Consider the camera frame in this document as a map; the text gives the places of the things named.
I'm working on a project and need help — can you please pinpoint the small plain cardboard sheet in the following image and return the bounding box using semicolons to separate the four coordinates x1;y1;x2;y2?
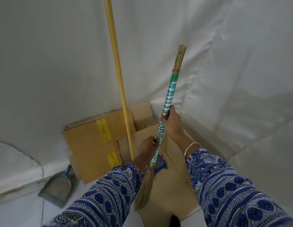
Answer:
131;102;154;131

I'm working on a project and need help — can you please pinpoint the person's right hand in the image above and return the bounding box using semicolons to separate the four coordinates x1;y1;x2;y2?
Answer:
159;105;185;143

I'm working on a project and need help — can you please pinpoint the person's left forearm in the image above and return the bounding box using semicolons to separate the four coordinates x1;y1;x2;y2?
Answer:
42;163;143;227

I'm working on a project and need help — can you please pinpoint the person's left hand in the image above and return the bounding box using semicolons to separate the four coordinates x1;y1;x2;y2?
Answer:
133;136;160;168

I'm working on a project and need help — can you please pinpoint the teal grass broom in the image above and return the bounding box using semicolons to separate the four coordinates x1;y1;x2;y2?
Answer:
134;44;187;212

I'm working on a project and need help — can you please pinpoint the silver bangle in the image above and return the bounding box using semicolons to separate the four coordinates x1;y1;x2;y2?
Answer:
184;142;202;164

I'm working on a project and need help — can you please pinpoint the grey teal dustpan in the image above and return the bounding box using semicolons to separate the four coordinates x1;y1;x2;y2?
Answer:
37;164;75;208

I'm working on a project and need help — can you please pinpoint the cardboard sheet with yellow labels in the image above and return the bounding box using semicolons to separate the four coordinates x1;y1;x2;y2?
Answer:
63;108;137;185

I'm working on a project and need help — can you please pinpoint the large plain cardboard sheet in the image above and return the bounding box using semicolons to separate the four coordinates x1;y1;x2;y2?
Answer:
115;125;202;222

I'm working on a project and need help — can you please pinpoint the blue cloth piece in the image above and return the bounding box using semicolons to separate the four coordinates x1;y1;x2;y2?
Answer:
141;155;169;179

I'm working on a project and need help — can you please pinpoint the yellow wooden pole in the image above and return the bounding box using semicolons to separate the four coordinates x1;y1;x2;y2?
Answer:
103;0;135;161

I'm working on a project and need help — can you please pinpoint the person's right forearm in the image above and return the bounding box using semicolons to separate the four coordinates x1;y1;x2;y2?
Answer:
177;134;293;227

